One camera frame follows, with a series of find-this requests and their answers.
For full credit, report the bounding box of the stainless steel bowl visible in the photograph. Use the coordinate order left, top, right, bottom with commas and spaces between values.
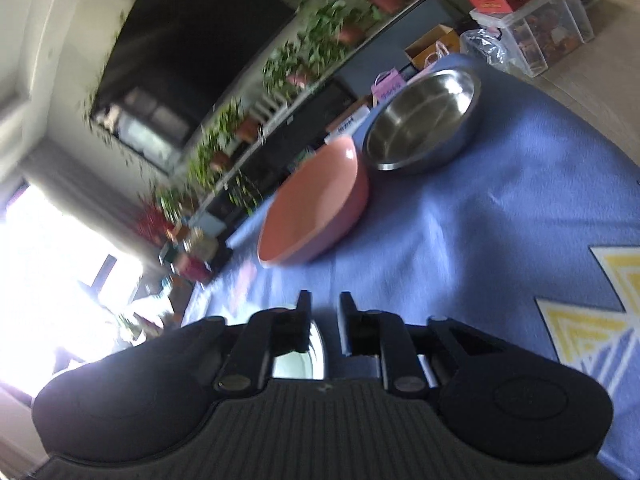
361, 69, 483, 175

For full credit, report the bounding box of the large black television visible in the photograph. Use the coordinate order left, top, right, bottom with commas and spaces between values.
92, 0, 301, 162

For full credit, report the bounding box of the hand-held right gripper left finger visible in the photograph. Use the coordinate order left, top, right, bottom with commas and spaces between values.
197, 290, 313, 394

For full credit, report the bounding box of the small white picket fence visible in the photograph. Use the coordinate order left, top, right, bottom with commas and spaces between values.
251, 91, 292, 122

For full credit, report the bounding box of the white printed box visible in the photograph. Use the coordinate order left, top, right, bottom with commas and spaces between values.
324, 114, 372, 144

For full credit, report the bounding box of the hanging vine on cabinet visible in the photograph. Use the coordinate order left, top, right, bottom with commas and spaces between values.
225, 170, 267, 217

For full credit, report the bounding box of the blue printed tablecloth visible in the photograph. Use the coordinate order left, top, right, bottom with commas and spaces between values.
180, 52, 640, 480

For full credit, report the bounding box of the clear plastic storage box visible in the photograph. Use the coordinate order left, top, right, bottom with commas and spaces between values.
470, 0, 597, 79

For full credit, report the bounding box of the pink bowl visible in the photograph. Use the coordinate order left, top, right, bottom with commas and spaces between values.
256, 136, 371, 268

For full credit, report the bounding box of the clear plastic bag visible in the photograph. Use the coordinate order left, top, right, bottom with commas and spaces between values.
459, 27, 507, 69

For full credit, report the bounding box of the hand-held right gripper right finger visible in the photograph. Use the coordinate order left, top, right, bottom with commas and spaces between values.
338, 290, 507, 395

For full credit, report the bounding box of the open brown cardboard box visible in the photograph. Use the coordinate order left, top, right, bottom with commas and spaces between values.
404, 24, 461, 71

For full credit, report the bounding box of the pink bag with handle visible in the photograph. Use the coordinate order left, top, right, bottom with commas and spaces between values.
372, 71, 409, 106

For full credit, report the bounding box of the red flower plant in vase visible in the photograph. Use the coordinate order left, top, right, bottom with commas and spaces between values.
134, 202, 174, 249

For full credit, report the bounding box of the small white ceramic bowl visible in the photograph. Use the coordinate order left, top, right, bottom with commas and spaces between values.
271, 321, 327, 381

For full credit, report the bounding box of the grey curtain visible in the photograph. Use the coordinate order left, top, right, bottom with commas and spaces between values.
0, 105, 167, 281

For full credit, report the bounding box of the grey television cabinet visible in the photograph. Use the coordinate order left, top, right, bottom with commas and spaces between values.
160, 0, 442, 261

